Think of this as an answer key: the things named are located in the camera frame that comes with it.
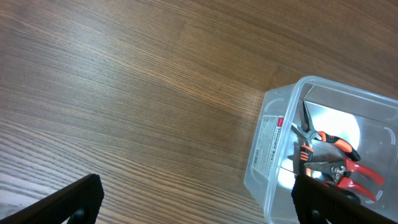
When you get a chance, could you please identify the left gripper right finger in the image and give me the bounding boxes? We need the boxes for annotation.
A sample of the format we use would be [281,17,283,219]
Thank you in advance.
[291,175,394,224]

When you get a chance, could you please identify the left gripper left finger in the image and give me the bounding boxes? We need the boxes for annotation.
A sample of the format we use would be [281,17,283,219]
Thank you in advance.
[1,174,104,224]

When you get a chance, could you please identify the red handled cutting pliers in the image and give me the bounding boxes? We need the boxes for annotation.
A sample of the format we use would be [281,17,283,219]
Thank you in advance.
[303,159,384,202]

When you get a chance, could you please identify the orange black needle-nose pliers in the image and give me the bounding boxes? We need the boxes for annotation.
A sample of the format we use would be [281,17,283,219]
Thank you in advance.
[292,101,361,177]

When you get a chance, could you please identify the clear plastic storage container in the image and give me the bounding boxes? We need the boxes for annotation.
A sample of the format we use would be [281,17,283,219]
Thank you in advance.
[243,75,398,224]

